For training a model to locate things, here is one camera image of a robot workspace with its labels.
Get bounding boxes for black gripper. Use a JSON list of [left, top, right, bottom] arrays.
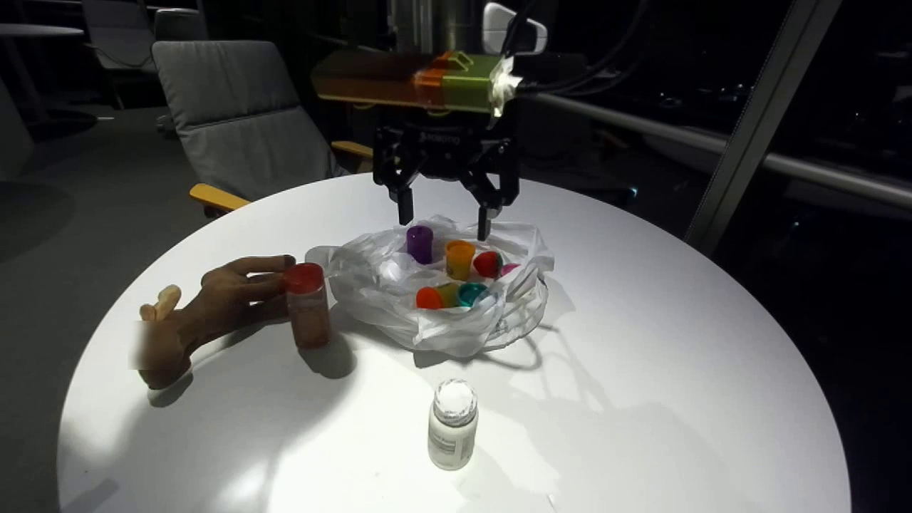
[[372, 112, 526, 241]]

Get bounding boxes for purple lid dough cup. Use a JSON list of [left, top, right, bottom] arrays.
[[406, 223, 439, 268]]

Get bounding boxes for yellow lid dough cup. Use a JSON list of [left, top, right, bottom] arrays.
[[442, 236, 483, 281]]

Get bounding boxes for red lid spice jar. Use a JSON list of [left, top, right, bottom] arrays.
[[282, 263, 335, 350]]

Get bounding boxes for white pill bottle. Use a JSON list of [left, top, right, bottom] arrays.
[[425, 378, 483, 472]]

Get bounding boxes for brown plush toy animal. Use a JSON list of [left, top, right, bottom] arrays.
[[134, 254, 299, 390]]

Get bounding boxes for white plastic bag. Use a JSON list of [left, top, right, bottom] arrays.
[[306, 214, 557, 365]]

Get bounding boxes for green lid dough cup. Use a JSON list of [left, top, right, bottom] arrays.
[[436, 278, 469, 310]]

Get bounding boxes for teal lid dough cup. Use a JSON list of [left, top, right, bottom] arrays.
[[456, 278, 492, 310]]

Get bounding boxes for grey upholstered chair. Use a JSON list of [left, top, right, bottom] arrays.
[[152, 36, 378, 217]]

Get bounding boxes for dark background chair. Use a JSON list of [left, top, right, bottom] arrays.
[[80, 0, 161, 75]]

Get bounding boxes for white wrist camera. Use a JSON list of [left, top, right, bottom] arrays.
[[480, 0, 554, 58]]

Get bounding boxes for grey window rail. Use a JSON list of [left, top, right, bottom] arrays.
[[516, 89, 912, 214]]

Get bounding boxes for grey window post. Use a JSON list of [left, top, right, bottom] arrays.
[[684, 0, 844, 256]]

